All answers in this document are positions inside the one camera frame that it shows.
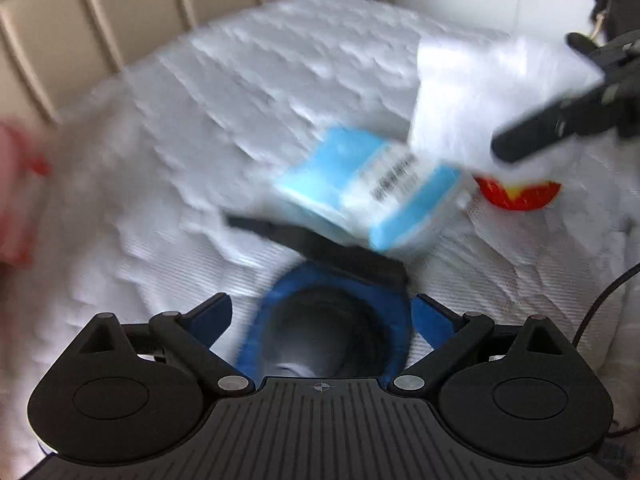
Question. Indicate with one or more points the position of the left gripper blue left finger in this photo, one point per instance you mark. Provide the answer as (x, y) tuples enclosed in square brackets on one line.
[(206, 323)]

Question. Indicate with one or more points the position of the light blue wipes packet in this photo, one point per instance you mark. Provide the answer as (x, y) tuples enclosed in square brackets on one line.
[(377, 190)]

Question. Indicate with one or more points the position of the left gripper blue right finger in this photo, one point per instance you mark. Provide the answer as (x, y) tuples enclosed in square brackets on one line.
[(434, 322)]

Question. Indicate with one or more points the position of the black and blue container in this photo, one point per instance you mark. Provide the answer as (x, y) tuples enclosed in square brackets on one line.
[(343, 312)]

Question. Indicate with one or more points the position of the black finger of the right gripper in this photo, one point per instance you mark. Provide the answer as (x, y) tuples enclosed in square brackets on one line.
[(613, 106)]

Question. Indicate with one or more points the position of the beige padded headboard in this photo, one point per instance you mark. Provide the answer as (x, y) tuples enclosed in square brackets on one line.
[(53, 50)]

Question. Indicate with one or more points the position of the white wipe cloth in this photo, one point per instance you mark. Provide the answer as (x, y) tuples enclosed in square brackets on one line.
[(470, 90)]

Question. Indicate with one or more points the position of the white quilted mattress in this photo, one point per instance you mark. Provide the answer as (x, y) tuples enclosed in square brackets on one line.
[(148, 162)]

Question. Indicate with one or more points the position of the pink plush toy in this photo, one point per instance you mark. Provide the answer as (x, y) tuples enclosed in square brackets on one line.
[(24, 172)]

